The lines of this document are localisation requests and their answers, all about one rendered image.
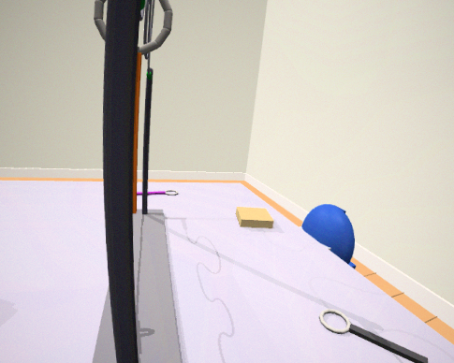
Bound tan flat block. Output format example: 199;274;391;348
236;207;274;228

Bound grey ring with dark grey handle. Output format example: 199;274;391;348
319;309;429;363

